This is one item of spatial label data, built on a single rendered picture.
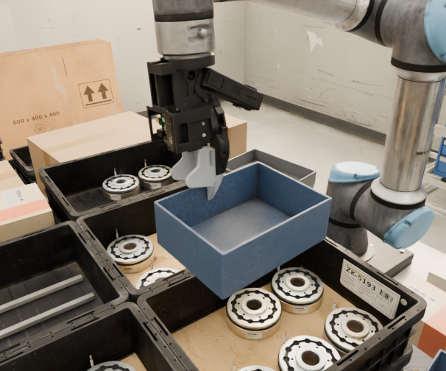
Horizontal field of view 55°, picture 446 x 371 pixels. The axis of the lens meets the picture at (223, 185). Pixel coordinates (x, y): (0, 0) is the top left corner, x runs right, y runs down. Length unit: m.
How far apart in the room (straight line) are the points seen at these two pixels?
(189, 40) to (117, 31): 3.44
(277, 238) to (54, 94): 3.18
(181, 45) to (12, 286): 0.66
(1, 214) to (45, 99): 2.58
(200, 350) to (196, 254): 0.29
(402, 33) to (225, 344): 0.63
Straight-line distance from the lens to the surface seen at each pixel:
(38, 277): 1.02
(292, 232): 0.58
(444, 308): 1.06
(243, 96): 0.61
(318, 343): 0.79
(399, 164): 0.94
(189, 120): 0.55
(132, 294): 0.77
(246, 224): 0.66
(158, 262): 0.99
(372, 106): 3.87
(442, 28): 0.82
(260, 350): 0.81
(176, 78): 0.56
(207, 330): 0.83
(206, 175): 0.61
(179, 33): 0.54
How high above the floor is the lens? 1.44
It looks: 29 degrees down
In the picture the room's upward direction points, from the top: straight up
